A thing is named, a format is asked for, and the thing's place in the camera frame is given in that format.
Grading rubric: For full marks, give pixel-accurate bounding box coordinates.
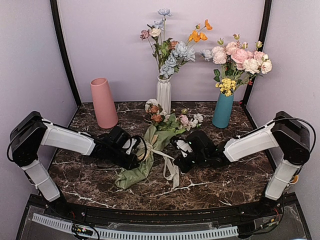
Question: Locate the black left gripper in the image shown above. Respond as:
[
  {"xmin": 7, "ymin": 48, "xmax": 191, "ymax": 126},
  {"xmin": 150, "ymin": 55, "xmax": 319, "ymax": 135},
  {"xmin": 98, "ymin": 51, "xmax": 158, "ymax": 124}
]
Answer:
[{"xmin": 107, "ymin": 146, "xmax": 138, "ymax": 170}]

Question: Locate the beige ribbon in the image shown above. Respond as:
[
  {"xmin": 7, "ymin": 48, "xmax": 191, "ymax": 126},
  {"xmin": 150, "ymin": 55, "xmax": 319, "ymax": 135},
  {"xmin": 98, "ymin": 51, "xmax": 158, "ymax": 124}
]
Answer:
[{"xmin": 137, "ymin": 141, "xmax": 180, "ymax": 190}]

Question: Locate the flower bouquet green paper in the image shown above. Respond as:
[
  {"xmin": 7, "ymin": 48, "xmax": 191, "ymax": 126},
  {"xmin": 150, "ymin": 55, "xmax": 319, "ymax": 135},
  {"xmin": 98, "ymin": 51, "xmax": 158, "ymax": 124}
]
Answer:
[{"xmin": 115, "ymin": 98, "xmax": 204, "ymax": 190}]

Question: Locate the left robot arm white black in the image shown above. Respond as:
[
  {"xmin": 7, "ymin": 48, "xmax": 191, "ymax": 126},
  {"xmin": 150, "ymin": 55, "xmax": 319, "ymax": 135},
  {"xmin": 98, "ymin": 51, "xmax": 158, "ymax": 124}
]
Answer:
[{"xmin": 6, "ymin": 111, "xmax": 142, "ymax": 218}]

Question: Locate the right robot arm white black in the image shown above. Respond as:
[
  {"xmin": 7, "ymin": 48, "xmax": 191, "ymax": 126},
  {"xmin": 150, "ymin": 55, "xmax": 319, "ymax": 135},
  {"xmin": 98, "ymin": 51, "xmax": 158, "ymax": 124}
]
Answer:
[{"xmin": 170, "ymin": 111, "xmax": 317, "ymax": 217}]

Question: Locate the pink ceramic vase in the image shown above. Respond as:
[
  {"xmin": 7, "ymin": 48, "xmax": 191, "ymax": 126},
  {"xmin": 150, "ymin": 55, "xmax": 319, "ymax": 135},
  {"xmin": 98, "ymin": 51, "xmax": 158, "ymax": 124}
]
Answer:
[{"xmin": 90, "ymin": 78, "xmax": 118, "ymax": 129}]

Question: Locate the teal vase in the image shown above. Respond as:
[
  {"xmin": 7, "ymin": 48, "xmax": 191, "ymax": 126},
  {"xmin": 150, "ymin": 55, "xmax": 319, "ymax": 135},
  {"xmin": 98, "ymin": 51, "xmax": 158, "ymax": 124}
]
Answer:
[{"xmin": 212, "ymin": 93, "xmax": 234, "ymax": 129}]

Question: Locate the white ribbed vase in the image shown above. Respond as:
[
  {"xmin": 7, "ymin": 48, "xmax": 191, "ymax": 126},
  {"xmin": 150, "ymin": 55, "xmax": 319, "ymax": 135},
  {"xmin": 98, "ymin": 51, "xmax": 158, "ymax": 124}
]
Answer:
[{"xmin": 156, "ymin": 78, "xmax": 172, "ymax": 114}]

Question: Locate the pink peony flower arrangement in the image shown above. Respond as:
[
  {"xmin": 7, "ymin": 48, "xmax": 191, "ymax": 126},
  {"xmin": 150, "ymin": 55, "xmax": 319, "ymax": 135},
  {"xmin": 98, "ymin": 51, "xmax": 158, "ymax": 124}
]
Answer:
[{"xmin": 211, "ymin": 34, "xmax": 273, "ymax": 97}]

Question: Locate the blue and orange flower arrangement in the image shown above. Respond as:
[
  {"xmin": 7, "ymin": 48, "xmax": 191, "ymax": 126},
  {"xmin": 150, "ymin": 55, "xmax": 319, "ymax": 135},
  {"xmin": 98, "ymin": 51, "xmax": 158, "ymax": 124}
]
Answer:
[{"xmin": 139, "ymin": 8, "xmax": 213, "ymax": 80}]

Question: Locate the white mug yellow inside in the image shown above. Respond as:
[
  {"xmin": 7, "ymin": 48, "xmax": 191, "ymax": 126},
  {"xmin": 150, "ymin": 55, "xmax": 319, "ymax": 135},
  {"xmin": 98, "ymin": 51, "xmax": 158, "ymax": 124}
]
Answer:
[{"xmin": 289, "ymin": 174, "xmax": 299, "ymax": 185}]

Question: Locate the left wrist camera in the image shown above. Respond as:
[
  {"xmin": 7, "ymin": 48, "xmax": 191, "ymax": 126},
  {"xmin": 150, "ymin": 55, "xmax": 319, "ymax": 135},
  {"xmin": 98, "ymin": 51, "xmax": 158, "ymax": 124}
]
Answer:
[{"xmin": 122, "ymin": 135, "xmax": 147, "ymax": 163}]

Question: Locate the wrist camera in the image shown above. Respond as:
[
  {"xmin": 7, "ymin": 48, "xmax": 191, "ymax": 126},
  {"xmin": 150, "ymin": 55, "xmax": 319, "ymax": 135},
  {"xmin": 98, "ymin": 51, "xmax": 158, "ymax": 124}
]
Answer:
[
  {"xmin": 170, "ymin": 136, "xmax": 193, "ymax": 158},
  {"xmin": 122, "ymin": 135, "xmax": 147, "ymax": 163}
]

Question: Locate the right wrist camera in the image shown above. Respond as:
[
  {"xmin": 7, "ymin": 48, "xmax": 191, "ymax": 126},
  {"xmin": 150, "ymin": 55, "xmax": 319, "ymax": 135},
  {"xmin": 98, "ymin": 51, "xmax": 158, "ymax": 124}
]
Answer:
[{"xmin": 170, "ymin": 136, "xmax": 193, "ymax": 158}]

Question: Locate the black left corner post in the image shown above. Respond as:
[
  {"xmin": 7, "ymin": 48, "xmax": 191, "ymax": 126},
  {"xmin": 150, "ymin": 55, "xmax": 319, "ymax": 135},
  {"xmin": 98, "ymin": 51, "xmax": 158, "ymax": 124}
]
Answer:
[{"xmin": 49, "ymin": 0, "xmax": 82, "ymax": 108}]

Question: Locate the black corner post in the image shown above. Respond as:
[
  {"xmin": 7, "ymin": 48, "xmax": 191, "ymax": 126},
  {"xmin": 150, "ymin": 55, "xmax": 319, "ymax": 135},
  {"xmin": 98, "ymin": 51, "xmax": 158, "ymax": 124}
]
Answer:
[
  {"xmin": 242, "ymin": 0, "xmax": 273, "ymax": 106},
  {"xmin": 49, "ymin": 0, "xmax": 82, "ymax": 108}
]

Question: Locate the white slotted cable duct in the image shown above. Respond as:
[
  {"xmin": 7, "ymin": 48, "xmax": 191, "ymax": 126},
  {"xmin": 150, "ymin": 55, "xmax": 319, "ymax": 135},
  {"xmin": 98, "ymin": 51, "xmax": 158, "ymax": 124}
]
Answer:
[{"xmin": 31, "ymin": 213, "xmax": 239, "ymax": 240}]

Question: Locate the black front table rail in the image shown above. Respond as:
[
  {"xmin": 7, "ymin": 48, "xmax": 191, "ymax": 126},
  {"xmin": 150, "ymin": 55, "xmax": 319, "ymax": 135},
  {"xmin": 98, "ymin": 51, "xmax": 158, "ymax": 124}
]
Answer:
[{"xmin": 27, "ymin": 192, "xmax": 298, "ymax": 227}]

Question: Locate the black right corner post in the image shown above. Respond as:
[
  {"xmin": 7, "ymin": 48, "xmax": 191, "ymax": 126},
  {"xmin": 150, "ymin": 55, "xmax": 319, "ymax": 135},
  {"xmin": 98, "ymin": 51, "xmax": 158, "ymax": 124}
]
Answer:
[{"xmin": 242, "ymin": 0, "xmax": 273, "ymax": 106}]

